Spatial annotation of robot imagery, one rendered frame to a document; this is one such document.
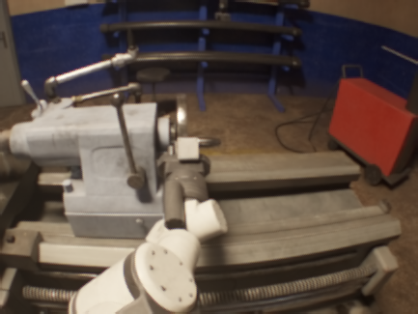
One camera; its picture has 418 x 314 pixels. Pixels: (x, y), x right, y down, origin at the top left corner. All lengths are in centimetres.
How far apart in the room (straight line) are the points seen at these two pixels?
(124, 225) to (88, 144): 25
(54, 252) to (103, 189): 26
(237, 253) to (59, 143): 57
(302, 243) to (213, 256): 27
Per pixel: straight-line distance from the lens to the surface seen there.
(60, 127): 76
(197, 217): 49
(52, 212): 118
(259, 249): 82
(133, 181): 70
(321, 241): 90
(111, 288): 27
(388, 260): 109
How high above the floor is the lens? 149
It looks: 35 degrees down
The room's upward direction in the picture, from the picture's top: 3 degrees clockwise
